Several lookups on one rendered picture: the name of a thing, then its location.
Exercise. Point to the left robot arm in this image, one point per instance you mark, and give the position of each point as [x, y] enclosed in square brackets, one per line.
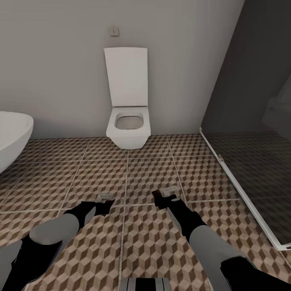
[27, 259]

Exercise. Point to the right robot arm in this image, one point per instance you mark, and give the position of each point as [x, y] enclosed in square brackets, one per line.
[226, 267]

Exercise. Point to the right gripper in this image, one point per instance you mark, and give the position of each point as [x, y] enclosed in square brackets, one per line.
[161, 202]

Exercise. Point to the toilet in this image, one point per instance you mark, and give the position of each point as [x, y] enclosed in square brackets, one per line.
[127, 68]

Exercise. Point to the hook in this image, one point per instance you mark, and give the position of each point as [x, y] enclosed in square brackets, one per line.
[113, 31]

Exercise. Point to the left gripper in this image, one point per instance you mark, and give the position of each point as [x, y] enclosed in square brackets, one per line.
[103, 208]

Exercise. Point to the mousetrap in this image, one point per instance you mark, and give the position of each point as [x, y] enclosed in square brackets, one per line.
[110, 202]
[157, 194]

